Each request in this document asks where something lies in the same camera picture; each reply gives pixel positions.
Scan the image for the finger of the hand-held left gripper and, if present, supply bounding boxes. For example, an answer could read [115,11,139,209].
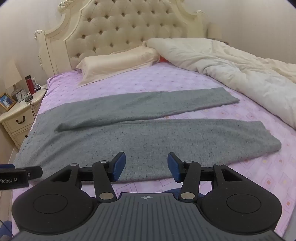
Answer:
[23,165,43,179]

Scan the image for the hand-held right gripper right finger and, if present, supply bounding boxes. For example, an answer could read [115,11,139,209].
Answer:
[168,152,247,201]

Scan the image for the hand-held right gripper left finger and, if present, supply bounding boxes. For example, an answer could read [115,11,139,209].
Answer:
[49,152,126,201]

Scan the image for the grey pants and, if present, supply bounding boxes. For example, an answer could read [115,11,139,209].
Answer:
[13,88,282,183]

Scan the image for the cream nightstand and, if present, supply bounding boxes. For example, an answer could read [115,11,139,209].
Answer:
[0,84,48,150]

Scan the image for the framed photo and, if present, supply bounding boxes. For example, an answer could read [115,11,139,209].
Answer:
[0,93,16,111]

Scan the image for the red bottle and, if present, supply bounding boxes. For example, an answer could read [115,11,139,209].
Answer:
[25,74,36,95]

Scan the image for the purple patterned bed sheet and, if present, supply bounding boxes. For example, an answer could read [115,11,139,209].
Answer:
[10,61,296,235]

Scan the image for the table lamp with white shade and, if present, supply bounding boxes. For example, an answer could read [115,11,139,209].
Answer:
[3,59,23,101]

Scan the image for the cream pillow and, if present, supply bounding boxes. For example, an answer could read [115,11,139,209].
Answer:
[76,45,160,88]

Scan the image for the white duvet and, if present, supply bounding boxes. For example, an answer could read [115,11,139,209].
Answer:
[143,37,296,130]

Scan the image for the cream tufted headboard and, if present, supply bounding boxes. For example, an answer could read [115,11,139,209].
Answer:
[34,0,210,78]

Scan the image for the black cable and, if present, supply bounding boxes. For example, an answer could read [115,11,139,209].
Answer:
[29,87,48,121]

